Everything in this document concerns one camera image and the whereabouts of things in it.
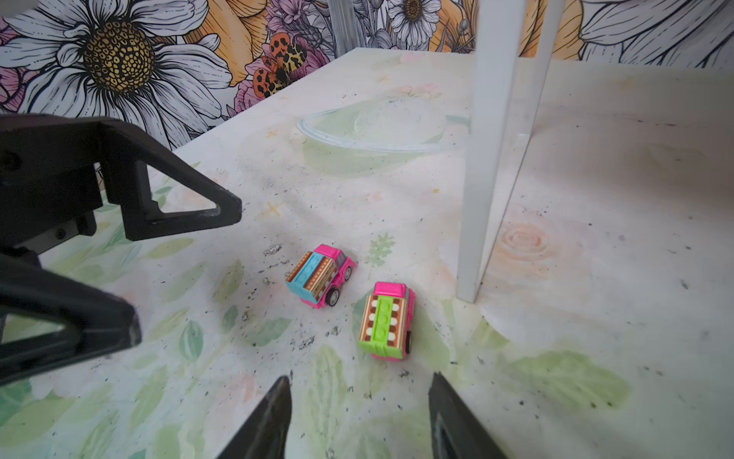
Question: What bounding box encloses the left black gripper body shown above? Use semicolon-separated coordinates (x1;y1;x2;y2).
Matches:
1;115;102;256

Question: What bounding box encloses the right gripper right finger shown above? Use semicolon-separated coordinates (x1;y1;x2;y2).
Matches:
428;372;508;459

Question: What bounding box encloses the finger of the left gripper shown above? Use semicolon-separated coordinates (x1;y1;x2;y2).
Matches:
97;118;243;241
1;254;143;386

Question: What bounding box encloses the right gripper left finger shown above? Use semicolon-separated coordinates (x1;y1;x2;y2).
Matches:
217;376;292;459

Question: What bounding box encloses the pink green toy truck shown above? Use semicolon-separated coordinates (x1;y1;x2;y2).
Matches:
357;282;416;361

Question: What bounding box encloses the pink teal toy truck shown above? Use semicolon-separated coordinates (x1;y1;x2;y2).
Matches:
286;244;357;309

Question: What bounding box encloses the left aluminium corner post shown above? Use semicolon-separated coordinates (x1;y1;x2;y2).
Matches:
328;0;366;57

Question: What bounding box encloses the wooden two-tier shelf white frame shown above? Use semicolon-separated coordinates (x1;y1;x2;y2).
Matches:
456;1;565;303

